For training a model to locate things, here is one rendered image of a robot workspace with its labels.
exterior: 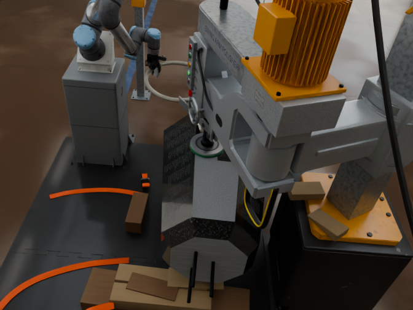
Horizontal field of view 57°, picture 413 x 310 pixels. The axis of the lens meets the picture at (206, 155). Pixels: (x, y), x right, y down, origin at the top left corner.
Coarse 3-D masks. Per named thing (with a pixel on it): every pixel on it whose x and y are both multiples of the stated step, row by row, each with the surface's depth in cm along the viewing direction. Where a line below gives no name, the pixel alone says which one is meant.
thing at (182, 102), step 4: (180, 100) 258; (180, 104) 260; (184, 104) 250; (184, 108) 252; (188, 112) 245; (200, 120) 224; (204, 120) 221; (200, 124) 225; (204, 124) 219; (208, 124) 215; (204, 128) 220; (208, 136) 205; (216, 140) 206
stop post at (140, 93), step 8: (136, 0) 350; (144, 0) 353; (136, 8) 357; (136, 16) 362; (136, 24) 367; (136, 64) 396; (144, 64) 403; (136, 72) 402; (144, 72) 408; (136, 80) 408; (144, 88) 419; (136, 96) 421; (144, 96) 423
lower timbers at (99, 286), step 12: (96, 276) 240; (108, 276) 241; (96, 288) 234; (108, 288) 235; (228, 288) 242; (240, 288) 243; (84, 300) 228; (96, 300) 229; (108, 300) 229; (216, 300) 236; (228, 300) 236; (240, 300) 237
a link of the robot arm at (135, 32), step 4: (132, 28) 266; (136, 28) 266; (140, 28) 266; (144, 28) 268; (132, 32) 266; (136, 32) 266; (140, 32) 265; (144, 32) 265; (132, 36) 266; (136, 36) 266; (140, 36) 266; (136, 40) 266; (140, 40) 267
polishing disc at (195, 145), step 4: (196, 136) 243; (200, 136) 243; (192, 140) 239; (196, 140) 240; (200, 140) 240; (192, 144) 237; (196, 144) 237; (200, 144) 237; (216, 144) 239; (220, 144) 239; (192, 148) 234; (196, 148) 234; (200, 148) 234; (204, 148) 234; (208, 148) 235; (212, 148) 235; (216, 148) 236; (220, 148) 236; (196, 152) 233; (200, 152) 232; (204, 152) 232; (208, 152) 232; (212, 152) 233; (216, 152) 233; (220, 152) 234
